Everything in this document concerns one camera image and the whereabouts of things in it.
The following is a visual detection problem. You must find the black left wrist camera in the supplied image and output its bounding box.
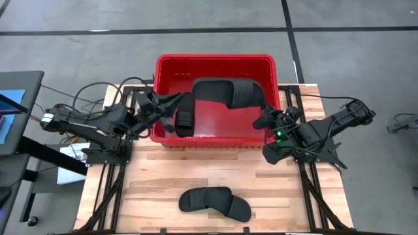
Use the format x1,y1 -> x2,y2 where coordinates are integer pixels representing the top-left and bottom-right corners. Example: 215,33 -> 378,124
136,90 -> 155,110

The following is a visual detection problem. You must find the dark grey desk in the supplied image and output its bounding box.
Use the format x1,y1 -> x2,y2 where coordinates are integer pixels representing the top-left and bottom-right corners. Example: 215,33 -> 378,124
0,153 -> 31,235
0,70 -> 45,157

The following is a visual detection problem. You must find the black desk leg frame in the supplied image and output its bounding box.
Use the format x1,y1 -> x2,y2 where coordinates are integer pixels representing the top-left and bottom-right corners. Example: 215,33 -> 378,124
16,135 -> 89,223

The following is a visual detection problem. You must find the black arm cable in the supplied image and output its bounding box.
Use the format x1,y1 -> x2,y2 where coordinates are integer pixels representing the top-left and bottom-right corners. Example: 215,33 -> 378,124
71,76 -> 154,115
297,93 -> 364,106

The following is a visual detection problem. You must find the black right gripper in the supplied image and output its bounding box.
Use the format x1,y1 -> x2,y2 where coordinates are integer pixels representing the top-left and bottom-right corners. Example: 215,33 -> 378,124
251,104 -> 304,140

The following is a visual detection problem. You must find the white box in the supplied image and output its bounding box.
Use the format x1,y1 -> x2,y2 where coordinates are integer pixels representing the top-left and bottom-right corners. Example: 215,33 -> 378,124
56,142 -> 91,185

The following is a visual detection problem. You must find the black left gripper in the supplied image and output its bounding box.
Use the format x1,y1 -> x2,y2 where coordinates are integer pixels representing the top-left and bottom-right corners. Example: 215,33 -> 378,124
130,92 -> 184,136

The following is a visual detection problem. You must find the black aluminium table frame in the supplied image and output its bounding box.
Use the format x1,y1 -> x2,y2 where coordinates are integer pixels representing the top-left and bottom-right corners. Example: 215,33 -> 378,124
76,84 -> 140,233
277,84 -> 355,233

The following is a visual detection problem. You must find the yellow cable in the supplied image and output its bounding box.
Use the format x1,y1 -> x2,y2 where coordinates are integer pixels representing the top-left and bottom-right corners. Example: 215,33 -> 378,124
59,134 -> 79,145

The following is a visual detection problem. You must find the blue sheet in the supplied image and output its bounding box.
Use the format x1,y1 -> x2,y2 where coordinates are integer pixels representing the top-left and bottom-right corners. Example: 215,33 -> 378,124
0,88 -> 27,145

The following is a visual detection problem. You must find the black slide sandal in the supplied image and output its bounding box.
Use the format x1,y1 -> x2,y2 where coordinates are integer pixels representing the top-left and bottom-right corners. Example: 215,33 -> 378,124
202,188 -> 253,223
191,77 -> 269,111
178,186 -> 233,213
174,92 -> 196,138

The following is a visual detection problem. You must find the grey metal stand leg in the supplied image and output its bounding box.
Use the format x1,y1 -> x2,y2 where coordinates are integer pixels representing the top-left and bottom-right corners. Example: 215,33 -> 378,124
387,113 -> 418,134

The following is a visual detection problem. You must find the black floor cable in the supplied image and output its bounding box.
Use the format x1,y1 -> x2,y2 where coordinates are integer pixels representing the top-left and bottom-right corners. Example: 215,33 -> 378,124
393,112 -> 418,123

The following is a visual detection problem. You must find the red plastic bin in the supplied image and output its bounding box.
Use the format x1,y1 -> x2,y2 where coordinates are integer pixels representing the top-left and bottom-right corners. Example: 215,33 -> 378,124
149,54 -> 281,150

